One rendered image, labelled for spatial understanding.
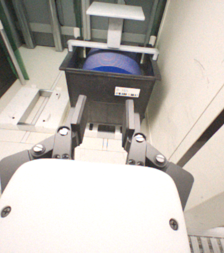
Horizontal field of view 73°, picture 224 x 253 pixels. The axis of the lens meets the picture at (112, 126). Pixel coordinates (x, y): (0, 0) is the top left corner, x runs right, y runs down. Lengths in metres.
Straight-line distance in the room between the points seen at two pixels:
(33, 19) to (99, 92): 0.84
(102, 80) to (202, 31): 0.21
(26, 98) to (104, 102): 0.37
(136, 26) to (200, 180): 0.92
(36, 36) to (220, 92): 1.10
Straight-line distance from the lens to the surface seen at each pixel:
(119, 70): 0.39
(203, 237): 0.62
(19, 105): 0.66
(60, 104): 0.62
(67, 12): 1.08
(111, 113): 0.44
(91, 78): 0.37
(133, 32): 1.06
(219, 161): 0.24
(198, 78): 0.31
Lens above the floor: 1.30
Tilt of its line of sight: 49 degrees down
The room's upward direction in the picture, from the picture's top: 7 degrees clockwise
